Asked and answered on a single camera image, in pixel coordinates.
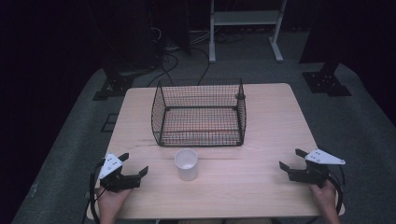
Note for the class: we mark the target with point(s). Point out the white metal stand frame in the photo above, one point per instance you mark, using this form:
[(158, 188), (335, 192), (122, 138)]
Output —
[(246, 17)]

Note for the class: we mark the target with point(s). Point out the person's left hand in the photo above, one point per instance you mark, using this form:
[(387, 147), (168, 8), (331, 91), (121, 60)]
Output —
[(110, 200)]

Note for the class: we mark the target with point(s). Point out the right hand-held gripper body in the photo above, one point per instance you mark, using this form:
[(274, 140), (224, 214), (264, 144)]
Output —
[(323, 158)]

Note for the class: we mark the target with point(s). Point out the white cup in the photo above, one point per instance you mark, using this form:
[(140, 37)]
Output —
[(186, 169)]

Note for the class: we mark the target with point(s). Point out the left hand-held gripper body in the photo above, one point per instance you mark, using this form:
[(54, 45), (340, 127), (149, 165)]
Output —
[(109, 165)]

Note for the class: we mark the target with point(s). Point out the person's right hand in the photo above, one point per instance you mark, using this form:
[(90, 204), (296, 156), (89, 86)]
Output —
[(327, 196)]

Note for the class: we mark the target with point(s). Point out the black stand base plate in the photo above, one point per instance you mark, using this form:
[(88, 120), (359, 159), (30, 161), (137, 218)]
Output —
[(116, 85), (327, 83)]

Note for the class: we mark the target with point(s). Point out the black rectangular floor frame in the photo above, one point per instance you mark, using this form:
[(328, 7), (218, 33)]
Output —
[(109, 123)]

